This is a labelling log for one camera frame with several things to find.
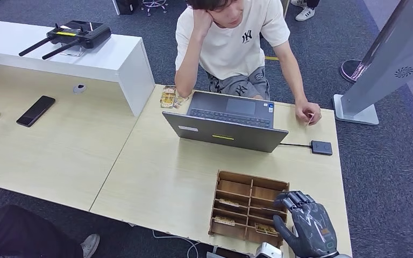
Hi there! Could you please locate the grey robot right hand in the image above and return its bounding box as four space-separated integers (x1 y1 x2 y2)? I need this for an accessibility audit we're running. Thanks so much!
273 190 339 258

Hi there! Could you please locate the person's right hand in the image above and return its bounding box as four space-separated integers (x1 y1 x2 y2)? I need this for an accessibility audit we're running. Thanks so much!
191 9 215 38

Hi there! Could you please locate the person's left hand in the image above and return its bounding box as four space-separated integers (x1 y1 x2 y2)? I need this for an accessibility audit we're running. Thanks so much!
295 101 322 126

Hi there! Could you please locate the gold patterned room card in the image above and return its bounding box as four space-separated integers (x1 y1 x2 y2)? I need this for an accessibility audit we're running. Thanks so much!
213 216 237 227
219 199 241 209
254 223 279 238

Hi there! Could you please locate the pale patterned card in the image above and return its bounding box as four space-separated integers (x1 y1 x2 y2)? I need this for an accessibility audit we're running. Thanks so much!
173 92 191 109

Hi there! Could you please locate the gold patterned card pile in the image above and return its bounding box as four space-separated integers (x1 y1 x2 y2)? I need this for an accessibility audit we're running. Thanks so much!
160 85 177 109

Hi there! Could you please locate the wooden compartment card box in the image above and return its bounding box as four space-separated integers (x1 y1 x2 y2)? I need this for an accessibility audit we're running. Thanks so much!
208 170 290 251

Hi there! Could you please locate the person in dark trousers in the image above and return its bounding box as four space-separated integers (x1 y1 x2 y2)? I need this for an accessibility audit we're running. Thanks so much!
0 204 101 258

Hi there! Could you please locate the small black square pad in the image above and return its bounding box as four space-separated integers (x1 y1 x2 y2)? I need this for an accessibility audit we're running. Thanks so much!
310 140 334 156

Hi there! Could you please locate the round metal stanchion base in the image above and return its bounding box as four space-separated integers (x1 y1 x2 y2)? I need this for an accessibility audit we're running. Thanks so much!
340 59 366 84

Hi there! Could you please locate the dark cabinet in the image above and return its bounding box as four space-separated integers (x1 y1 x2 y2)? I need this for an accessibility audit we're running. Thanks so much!
112 0 139 16

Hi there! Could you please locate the grey laptop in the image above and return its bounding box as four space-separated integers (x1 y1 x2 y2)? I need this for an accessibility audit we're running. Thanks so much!
162 90 290 154

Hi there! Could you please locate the grey kiosk stand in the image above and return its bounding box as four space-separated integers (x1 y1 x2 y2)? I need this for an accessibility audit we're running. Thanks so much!
333 0 413 126

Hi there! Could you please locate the bystander with white shoes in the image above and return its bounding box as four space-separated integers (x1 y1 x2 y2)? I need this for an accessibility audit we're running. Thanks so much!
290 0 321 22

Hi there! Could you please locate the white desk riser shelf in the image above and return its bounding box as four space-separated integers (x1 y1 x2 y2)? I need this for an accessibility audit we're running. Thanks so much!
0 18 156 118

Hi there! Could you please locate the black remote controller with antennas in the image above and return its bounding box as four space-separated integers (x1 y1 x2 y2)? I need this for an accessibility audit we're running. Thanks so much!
18 20 112 61

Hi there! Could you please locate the clear controller stand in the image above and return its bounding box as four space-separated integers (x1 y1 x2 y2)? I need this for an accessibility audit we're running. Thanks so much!
59 44 86 58

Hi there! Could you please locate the black smartphone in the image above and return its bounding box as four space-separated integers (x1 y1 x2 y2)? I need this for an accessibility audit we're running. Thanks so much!
16 95 56 128

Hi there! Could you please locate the pale and black wrist camera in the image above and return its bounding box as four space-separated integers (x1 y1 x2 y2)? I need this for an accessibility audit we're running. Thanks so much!
255 242 284 258

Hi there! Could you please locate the white cable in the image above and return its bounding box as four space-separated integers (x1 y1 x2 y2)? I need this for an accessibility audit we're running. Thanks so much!
152 230 201 258

